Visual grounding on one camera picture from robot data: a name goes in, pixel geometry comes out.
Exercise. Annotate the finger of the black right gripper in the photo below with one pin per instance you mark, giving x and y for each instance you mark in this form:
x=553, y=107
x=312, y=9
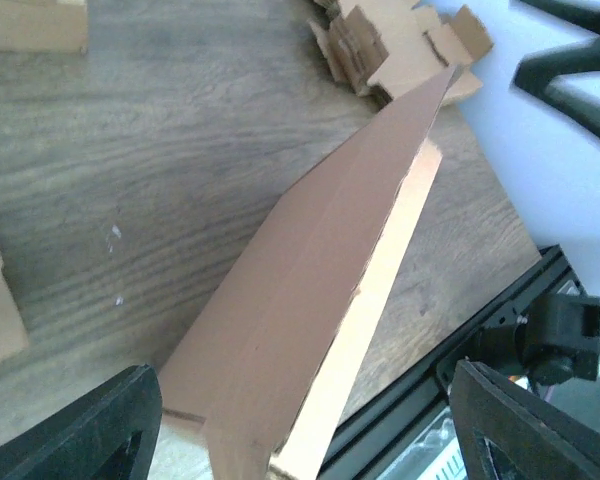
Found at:
x=538, y=75
x=576, y=13

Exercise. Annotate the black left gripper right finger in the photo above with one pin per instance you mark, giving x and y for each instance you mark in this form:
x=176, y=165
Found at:
x=506, y=432

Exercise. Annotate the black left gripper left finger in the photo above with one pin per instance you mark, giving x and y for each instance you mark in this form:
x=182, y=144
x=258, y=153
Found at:
x=108, y=433

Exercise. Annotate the small folded cardboard box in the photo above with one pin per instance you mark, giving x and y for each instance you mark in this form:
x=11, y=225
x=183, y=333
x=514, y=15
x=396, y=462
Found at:
x=44, y=26

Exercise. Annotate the right stack flat cardboard blanks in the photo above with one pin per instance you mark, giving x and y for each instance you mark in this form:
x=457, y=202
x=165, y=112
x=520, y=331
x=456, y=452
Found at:
x=391, y=47

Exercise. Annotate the white slotted cable duct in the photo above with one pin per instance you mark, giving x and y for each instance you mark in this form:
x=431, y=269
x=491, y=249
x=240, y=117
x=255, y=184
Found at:
x=428, y=463

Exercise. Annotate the black frame base rail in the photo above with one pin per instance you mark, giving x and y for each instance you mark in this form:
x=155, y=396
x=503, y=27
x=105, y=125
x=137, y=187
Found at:
x=374, y=437

